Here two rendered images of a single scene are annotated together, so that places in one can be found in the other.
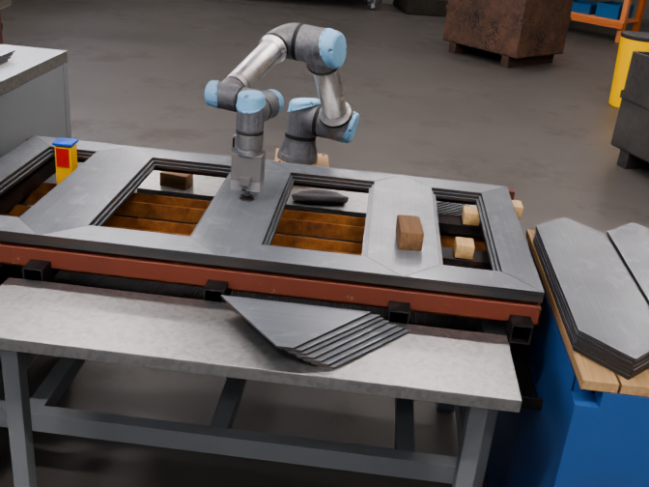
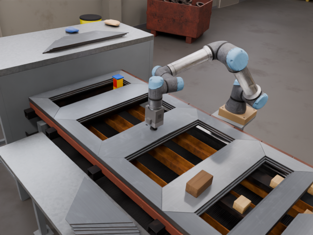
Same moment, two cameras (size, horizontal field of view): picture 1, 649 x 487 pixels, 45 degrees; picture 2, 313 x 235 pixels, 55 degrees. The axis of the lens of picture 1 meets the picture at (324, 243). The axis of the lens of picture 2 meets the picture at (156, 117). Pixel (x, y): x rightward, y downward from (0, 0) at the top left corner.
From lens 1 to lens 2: 1.26 m
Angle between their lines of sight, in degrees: 37
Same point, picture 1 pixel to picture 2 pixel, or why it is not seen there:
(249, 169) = (151, 115)
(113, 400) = not seen: hidden behind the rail
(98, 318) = (40, 164)
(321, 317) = (105, 212)
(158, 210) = (141, 117)
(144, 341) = (37, 184)
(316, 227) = (197, 152)
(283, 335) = (75, 214)
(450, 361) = not seen: outside the picture
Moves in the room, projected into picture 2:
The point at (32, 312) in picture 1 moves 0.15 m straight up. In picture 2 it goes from (26, 151) to (20, 127)
